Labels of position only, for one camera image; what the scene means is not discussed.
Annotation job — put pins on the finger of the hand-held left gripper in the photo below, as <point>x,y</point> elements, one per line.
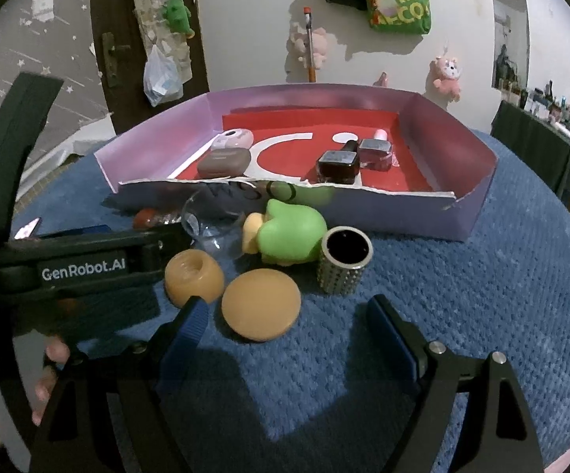
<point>75,230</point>
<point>164,251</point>

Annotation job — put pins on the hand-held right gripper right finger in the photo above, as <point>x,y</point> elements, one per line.
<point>392,336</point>

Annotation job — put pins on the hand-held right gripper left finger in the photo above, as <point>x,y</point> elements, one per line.
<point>187,335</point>

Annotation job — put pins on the orange round jar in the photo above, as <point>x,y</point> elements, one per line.
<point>193,281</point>

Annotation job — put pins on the clear glass cup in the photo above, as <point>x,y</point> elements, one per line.
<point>211,226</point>

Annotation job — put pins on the orange round lid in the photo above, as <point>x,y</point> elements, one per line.
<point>261,305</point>

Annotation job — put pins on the silver studded cylinder cap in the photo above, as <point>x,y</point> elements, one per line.
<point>344,266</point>

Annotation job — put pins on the taupe rounded square case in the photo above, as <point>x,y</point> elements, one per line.
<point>223,163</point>

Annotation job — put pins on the green frog toy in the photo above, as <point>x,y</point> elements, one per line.
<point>289,236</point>

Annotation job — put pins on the pink round case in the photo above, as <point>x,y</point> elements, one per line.
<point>233,139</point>

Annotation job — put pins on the purple cardboard box red inside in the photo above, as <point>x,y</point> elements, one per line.
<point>294,157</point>

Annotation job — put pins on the black nail polish bottle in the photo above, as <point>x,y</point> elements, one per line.
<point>338,165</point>

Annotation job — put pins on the pink nail polish bottle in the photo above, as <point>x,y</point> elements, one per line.
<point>376,153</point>

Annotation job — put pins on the person's left hand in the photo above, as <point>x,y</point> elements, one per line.
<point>53,354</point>

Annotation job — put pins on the smartphone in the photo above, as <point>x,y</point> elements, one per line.
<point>29,227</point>

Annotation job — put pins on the blue knitted blanket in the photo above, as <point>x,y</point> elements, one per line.
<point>462,305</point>

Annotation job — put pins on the dark wooden door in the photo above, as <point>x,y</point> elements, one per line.
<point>117,108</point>

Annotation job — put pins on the clear plastic bag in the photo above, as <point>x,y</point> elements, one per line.
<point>162,81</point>

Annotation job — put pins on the table with dark cloth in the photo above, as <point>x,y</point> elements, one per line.
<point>526,143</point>

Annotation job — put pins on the green plush toy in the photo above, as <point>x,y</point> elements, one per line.
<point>179,15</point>

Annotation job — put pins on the beige hanging organiser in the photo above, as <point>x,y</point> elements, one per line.
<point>151,0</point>

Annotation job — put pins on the stick with orange ends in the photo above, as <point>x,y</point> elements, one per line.
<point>309,44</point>

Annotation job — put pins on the pink plush pig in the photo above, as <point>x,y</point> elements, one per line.
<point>320,47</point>

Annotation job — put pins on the pink plush bear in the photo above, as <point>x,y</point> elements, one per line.
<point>446,76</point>

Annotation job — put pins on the row of cosmetic bottles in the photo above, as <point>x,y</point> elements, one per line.
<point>561,113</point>

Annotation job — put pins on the green tote bag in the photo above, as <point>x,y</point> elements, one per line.
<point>403,10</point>

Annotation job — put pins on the small pink wall hook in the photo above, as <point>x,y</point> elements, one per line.
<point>381,80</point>

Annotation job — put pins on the wall mirror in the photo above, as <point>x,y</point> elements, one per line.
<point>509,34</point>

